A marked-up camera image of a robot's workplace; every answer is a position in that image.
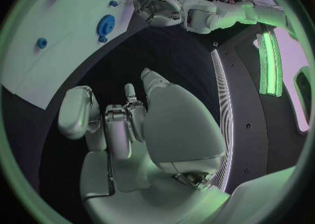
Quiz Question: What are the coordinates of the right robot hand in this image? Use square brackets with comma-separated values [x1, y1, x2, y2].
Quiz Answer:
[57, 67, 232, 224]

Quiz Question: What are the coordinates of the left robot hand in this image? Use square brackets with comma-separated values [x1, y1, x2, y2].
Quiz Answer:
[132, 0, 185, 27]

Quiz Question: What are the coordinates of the white task board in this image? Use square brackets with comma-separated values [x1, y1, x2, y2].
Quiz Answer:
[0, 0, 159, 110]

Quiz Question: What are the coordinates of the blue gear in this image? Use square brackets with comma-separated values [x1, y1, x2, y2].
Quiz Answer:
[98, 14, 117, 36]

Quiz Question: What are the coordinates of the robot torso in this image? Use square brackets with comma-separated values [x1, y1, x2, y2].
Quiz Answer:
[208, 31, 306, 194]

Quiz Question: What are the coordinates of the glowing light bar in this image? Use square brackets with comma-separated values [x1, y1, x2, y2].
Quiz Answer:
[255, 25, 284, 98]

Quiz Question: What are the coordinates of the blue round plug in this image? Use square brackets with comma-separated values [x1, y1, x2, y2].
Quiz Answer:
[36, 37, 49, 49]

